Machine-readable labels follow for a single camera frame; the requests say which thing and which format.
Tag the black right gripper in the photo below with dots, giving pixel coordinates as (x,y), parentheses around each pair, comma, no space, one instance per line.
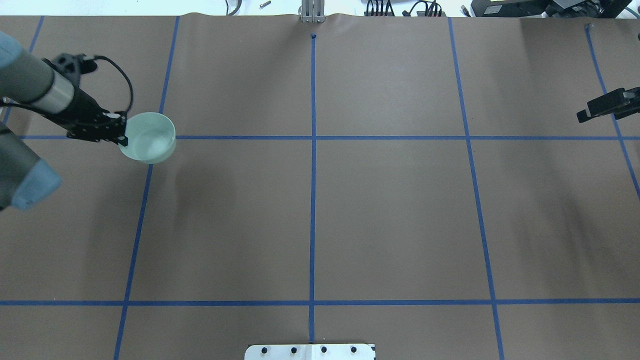
(603,106)

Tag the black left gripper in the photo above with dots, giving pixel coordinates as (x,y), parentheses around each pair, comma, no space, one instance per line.
(84,113)

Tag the mint green bowl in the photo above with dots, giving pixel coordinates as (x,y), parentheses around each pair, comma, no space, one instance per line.
(151,138)

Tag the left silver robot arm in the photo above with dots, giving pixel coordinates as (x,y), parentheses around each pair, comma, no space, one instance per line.
(51,89)

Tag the aluminium frame post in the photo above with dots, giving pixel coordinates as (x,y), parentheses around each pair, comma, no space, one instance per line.
(312,11)

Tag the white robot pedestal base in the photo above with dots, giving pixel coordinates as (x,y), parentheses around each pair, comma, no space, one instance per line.
(331,351)

